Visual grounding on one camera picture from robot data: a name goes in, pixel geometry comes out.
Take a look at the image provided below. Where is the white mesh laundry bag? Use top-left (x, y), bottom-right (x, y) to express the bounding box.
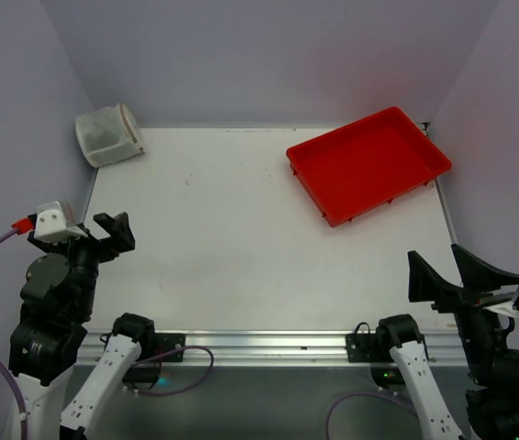
top-left (75, 103), bottom-right (145, 169)

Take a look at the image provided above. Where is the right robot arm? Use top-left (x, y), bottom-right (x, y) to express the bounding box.
top-left (376, 244), bottom-right (519, 439)

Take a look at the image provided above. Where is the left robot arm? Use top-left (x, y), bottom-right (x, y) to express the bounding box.
top-left (8, 207), bottom-right (155, 439)

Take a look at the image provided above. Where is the red plastic tray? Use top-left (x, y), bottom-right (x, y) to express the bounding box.
top-left (286, 106), bottom-right (452, 227)

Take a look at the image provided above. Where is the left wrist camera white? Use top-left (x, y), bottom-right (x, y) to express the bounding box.
top-left (34, 200), bottom-right (88, 244)

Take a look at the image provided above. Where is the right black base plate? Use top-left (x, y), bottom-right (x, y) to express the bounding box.
top-left (345, 322), bottom-right (383, 363)

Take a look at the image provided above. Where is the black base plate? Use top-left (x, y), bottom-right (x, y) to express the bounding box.
top-left (152, 333), bottom-right (186, 363)
top-left (345, 322), bottom-right (383, 363)

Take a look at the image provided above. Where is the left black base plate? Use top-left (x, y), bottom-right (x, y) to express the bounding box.
top-left (152, 333), bottom-right (186, 363)

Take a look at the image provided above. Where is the aluminium mounting rail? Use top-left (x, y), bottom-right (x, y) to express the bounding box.
top-left (77, 330), bottom-right (467, 368)

